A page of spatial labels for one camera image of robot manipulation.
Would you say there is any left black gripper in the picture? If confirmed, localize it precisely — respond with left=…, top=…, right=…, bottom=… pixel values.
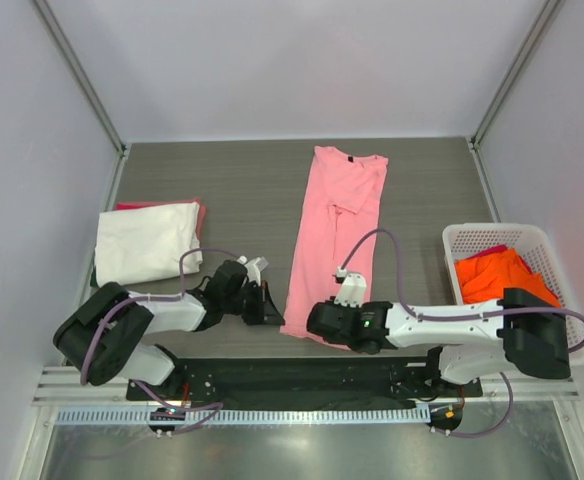
left=222, top=279, right=284, bottom=324

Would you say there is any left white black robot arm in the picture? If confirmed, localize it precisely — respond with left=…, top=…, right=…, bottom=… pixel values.
left=53, top=257, right=284, bottom=399

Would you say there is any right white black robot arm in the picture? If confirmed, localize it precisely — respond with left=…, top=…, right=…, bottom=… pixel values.
left=307, top=288, right=571, bottom=396

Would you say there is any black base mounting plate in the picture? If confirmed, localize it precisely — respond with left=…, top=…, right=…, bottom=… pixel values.
left=152, top=355, right=483, bottom=411

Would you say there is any folded dusty pink t shirt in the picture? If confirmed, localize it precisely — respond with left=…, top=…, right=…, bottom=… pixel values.
left=195, top=197, right=207, bottom=241

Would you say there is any orange t shirt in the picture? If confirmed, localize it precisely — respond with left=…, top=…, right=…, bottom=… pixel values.
left=455, top=248, right=561, bottom=307

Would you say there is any white perforated plastic basket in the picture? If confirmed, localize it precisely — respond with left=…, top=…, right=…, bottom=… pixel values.
left=441, top=223, right=584, bottom=370

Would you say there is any magenta t shirt in basket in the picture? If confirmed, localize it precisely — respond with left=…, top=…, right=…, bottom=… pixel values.
left=473, top=244, right=508, bottom=258

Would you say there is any folded white t shirt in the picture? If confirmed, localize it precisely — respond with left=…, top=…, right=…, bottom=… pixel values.
left=94, top=203, right=203, bottom=287

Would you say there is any folded dark green t shirt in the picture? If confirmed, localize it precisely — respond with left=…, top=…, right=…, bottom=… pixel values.
left=89, top=267, right=99, bottom=288

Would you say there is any folded red t shirt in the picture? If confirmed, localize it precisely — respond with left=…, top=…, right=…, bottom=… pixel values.
left=114, top=198, right=200, bottom=211

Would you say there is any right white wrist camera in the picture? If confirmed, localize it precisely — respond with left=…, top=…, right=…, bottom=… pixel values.
left=333, top=267, right=367, bottom=308

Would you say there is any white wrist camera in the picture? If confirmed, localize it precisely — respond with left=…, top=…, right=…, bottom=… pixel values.
left=333, top=267, right=367, bottom=308
left=237, top=256, right=269, bottom=286

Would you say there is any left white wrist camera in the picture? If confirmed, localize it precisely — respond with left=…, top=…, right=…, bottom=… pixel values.
left=237, top=256, right=269, bottom=286

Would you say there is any white slotted cable duct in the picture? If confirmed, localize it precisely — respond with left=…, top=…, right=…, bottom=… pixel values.
left=55, top=405, right=431, bottom=428

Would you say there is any left aluminium frame post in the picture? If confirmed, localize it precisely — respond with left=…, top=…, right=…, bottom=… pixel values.
left=30, top=0, right=126, bottom=156

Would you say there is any aluminium frame post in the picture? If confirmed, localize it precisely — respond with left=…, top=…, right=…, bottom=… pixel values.
left=30, top=0, right=126, bottom=156
left=469, top=0, right=565, bottom=151

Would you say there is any right aluminium frame post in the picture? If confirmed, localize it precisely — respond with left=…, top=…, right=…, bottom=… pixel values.
left=469, top=0, right=565, bottom=151

